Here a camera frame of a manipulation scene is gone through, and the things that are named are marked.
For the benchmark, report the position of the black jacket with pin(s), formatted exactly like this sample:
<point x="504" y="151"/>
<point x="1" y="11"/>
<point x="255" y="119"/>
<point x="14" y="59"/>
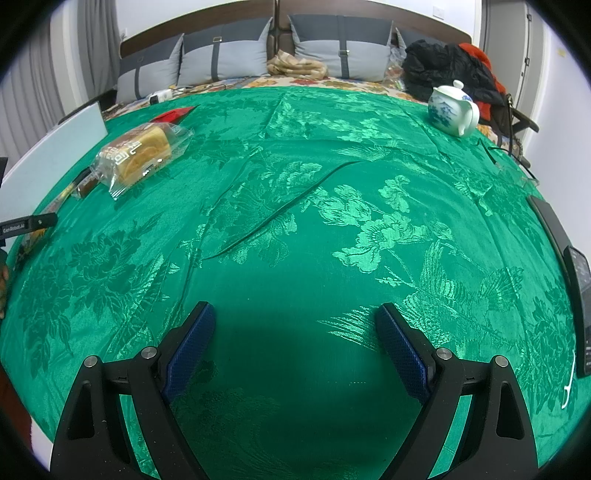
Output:
<point x="438" y="64"/>

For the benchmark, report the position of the clear bread packet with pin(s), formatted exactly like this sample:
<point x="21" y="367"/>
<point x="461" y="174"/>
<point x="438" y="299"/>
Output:
<point x="138" y="152"/>

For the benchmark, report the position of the black phone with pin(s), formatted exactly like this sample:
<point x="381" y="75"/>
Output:
<point x="551" y="226"/>

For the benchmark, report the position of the red garment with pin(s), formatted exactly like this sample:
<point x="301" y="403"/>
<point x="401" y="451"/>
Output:
<point x="485" y="60"/>

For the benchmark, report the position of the eyeglasses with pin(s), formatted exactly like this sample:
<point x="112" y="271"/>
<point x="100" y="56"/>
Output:
<point x="524" y="177"/>

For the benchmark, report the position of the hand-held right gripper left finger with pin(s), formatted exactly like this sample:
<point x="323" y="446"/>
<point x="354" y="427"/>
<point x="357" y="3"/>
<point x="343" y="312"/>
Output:
<point x="191" y="355"/>

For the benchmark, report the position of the grey curtain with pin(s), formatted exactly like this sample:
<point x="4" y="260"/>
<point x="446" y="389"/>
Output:
<point x="46" y="60"/>

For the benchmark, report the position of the white charger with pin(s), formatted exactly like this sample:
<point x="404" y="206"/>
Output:
<point x="160" y="96"/>

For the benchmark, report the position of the white board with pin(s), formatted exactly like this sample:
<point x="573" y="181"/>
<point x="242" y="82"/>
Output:
<point x="55" y="143"/>

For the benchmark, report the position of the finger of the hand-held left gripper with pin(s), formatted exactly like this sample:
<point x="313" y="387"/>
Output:
<point x="44" y="221"/>

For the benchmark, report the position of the green embroidered tablecloth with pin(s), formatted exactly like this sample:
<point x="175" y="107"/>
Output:
<point x="300" y="207"/>

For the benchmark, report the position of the brown snack packet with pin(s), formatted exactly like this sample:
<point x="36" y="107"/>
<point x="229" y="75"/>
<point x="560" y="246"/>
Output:
<point x="85" y="184"/>

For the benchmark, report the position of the white door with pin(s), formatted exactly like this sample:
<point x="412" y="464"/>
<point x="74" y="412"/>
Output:
<point x="505" y="46"/>

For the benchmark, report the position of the red snack packet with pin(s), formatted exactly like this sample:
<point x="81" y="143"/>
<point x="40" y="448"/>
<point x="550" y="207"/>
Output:
<point x="173" y="115"/>

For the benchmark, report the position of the floral bedsheet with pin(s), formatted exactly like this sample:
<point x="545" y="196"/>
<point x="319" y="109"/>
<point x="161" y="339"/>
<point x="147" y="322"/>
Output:
<point x="323" y="83"/>

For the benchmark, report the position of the black handbag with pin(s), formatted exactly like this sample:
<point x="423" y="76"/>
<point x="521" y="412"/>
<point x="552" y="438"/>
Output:
<point x="501" y="120"/>

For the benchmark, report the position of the black tablet device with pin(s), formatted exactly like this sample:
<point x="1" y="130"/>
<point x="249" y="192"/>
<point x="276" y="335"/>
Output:
<point x="582" y="304"/>

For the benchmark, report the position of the dark wooden chair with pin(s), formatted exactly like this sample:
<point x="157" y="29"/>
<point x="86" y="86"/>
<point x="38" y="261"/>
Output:
<point x="526" y="122"/>

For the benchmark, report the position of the folded beige blanket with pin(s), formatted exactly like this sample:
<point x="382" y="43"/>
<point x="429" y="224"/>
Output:
<point x="298" y="65"/>

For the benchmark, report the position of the dark wooden headboard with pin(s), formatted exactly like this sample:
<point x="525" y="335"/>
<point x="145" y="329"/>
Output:
<point x="323" y="9"/>

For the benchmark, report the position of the clear plastic bag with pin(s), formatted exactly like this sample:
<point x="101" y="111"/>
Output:
<point x="395" y="69"/>

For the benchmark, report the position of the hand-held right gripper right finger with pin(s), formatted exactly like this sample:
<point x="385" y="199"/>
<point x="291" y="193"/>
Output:
<point x="406" y="355"/>

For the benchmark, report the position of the white blue porcelain teapot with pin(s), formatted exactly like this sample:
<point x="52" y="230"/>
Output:
<point x="445" y="113"/>

